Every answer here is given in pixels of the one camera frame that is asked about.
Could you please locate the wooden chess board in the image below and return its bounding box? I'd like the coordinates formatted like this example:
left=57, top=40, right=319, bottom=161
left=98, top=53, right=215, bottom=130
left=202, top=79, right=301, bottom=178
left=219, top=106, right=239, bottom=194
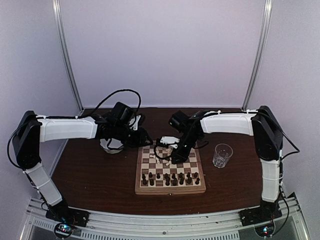
left=135, top=145, right=206, bottom=195

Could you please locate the white round bowl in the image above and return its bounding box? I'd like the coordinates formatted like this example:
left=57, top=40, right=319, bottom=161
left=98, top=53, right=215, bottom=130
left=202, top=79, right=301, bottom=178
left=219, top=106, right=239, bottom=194
left=100, top=138, right=124, bottom=154

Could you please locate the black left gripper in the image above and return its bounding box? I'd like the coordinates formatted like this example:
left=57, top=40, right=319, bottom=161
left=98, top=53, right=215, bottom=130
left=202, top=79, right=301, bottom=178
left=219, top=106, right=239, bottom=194
left=113, top=123, right=154, bottom=148

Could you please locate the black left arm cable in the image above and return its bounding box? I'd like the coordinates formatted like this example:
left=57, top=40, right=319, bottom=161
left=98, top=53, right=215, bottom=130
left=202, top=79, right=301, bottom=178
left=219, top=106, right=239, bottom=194
left=82, top=89, right=142, bottom=116

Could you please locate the aluminium frame post left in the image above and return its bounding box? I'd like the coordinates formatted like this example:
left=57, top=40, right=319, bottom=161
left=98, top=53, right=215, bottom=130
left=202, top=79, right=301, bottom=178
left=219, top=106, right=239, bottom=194
left=52, top=0, right=84, bottom=112

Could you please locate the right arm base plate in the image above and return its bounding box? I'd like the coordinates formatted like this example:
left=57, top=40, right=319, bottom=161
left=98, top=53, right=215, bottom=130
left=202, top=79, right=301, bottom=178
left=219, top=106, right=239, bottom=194
left=239, top=206, right=283, bottom=227

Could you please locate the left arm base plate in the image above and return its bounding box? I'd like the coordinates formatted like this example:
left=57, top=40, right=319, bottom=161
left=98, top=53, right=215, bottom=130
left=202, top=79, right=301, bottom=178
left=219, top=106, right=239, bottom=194
left=45, top=208, right=90, bottom=227

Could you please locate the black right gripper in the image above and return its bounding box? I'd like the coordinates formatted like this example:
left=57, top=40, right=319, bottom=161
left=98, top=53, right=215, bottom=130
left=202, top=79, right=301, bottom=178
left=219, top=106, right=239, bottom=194
left=171, top=132, right=200, bottom=165

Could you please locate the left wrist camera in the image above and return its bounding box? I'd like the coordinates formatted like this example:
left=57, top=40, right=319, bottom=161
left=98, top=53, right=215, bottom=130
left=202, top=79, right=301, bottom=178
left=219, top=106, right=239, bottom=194
left=128, top=114, right=146, bottom=131

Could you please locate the clear plastic cup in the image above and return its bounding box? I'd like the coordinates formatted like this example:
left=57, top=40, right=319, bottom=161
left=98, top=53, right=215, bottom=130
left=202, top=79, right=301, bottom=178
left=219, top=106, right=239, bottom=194
left=212, top=143, right=234, bottom=169

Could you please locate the black right camera cable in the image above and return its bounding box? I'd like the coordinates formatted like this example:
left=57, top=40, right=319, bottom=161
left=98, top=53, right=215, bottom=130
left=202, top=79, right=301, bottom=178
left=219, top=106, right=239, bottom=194
left=154, top=142, right=176, bottom=161

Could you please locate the dark tall king piece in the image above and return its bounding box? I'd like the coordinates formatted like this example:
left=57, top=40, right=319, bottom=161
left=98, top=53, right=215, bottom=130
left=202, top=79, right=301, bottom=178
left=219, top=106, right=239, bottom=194
left=172, top=178, right=178, bottom=186

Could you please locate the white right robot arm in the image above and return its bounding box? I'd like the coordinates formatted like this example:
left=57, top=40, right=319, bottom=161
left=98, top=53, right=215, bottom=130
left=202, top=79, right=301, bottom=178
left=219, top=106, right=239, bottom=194
left=169, top=106, right=285, bottom=221

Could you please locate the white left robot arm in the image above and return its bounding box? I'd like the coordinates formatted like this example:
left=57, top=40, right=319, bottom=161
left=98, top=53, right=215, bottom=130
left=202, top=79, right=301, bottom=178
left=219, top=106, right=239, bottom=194
left=8, top=102, right=153, bottom=222

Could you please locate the dark piece queen file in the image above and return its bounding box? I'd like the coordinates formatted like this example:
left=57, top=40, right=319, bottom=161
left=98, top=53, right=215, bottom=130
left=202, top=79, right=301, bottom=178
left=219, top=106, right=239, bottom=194
left=165, top=177, right=171, bottom=186

